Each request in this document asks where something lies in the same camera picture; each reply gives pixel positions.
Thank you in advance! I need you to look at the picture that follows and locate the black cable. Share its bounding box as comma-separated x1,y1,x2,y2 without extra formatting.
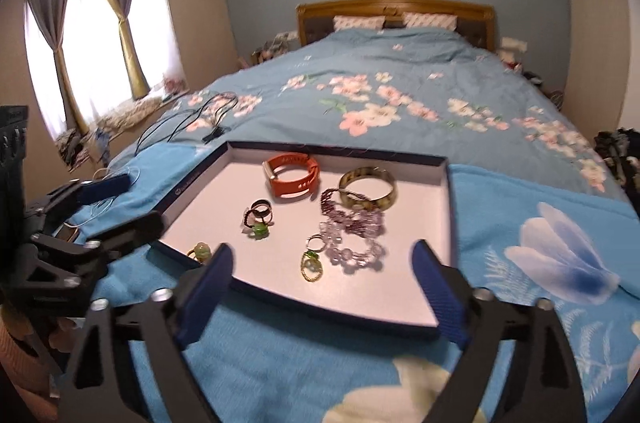
136,92,239,155

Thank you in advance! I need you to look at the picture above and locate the dark blue shallow box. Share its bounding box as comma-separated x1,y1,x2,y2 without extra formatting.
150,140,463,339

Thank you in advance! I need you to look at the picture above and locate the mixed pile of clothes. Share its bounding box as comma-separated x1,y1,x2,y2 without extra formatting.
55,127,110,169

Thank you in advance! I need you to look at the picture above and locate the orange and green ring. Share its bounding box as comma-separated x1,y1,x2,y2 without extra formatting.
187,242,212,265

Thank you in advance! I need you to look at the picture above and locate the dark pile of clothes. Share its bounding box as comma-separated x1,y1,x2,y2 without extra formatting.
594,128,640,184

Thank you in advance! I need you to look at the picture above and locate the beige built-in wardrobe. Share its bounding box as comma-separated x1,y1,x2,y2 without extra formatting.
552,0,631,104

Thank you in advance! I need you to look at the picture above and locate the black ring with green bead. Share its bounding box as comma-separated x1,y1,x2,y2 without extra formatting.
243,209,272,240

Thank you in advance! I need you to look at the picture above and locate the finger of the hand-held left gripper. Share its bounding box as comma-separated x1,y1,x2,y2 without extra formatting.
27,174,131,229
35,211,166,284

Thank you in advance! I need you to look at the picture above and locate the bright blue flower blanket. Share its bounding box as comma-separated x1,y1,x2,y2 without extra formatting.
70,150,640,423

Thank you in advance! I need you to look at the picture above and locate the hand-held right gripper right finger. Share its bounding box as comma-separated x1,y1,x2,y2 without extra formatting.
410,238,589,423

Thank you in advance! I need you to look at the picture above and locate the yellow green curtain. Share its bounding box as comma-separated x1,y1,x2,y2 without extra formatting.
90,0,151,100

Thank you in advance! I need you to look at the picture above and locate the orange wristband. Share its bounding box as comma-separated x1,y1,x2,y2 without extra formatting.
263,152,321,200

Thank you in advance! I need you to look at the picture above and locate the person's left forearm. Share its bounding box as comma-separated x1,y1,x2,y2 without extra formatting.
0,298,58,409

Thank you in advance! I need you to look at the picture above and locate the patterned white pillow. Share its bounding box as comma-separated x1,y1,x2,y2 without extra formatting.
333,16,386,32
402,12,458,30

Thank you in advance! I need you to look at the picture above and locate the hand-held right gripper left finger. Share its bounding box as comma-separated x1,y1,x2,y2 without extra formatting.
57,242,236,423

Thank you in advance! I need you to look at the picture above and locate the floral blue duvet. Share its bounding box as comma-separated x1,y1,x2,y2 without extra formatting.
107,28,640,214

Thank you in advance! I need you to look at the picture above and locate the dark purple beaded bracelet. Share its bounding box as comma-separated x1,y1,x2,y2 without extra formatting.
320,187,386,236

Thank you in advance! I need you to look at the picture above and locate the clear crystal bead bracelet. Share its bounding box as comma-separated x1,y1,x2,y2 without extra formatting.
318,208,387,271

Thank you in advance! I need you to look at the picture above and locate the gold ring with green gem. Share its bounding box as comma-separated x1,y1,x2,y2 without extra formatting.
299,250,327,283

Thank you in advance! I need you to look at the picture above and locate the person's left hand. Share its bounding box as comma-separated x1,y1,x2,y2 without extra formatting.
47,315,78,349

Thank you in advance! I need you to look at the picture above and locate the bedside cosmetics clutter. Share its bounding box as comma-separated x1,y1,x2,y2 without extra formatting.
252,32,299,63

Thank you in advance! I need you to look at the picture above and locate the tortoiseshell bangle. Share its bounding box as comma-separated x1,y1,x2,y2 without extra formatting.
338,166,398,210

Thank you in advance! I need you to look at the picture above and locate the plain black ring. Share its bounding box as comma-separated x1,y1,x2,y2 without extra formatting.
250,200,273,224

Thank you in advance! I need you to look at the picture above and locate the wooden bed headboard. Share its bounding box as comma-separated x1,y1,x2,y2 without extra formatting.
296,0,496,51

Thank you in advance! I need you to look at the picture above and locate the white cable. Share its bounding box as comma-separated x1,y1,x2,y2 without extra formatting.
92,168,143,224

